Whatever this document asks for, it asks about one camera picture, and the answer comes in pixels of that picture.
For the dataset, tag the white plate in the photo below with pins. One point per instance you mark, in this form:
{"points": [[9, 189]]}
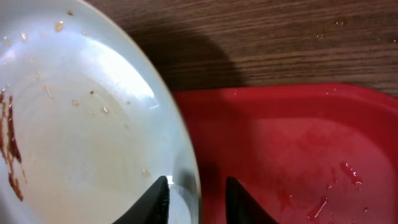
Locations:
{"points": [[87, 123]]}

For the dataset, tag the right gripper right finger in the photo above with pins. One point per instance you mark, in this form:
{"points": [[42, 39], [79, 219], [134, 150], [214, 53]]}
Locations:
{"points": [[241, 207]]}

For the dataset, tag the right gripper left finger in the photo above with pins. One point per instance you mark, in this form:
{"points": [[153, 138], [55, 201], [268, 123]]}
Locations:
{"points": [[152, 207]]}

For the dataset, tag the red plastic tray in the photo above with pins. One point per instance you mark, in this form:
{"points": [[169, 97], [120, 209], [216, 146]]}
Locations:
{"points": [[319, 153]]}

